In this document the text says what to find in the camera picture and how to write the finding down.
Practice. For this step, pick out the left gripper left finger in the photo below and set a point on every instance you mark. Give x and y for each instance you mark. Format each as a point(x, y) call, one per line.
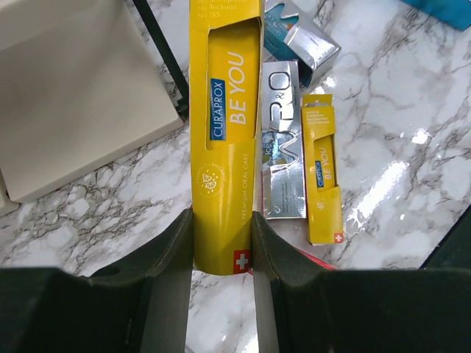
point(136, 304)

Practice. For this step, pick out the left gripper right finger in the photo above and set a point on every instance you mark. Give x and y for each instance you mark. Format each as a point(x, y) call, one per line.
point(304, 307)

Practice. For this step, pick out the yellow toothpaste box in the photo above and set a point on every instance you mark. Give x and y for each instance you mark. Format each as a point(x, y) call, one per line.
point(323, 194)
point(225, 49)

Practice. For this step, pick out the beige three-tier shelf rack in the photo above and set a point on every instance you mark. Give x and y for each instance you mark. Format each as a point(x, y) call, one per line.
point(79, 89)

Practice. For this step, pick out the red toothpaste box barcode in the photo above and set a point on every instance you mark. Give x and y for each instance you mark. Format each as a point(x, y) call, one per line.
point(317, 260)

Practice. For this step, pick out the silver red R&O box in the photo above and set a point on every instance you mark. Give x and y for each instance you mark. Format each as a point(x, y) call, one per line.
point(282, 155)

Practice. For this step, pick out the silver R&O box upper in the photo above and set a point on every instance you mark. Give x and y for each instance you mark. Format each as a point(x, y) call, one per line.
point(290, 34)

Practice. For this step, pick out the silver blue R&O box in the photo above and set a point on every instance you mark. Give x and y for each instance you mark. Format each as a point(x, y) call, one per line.
point(455, 13)

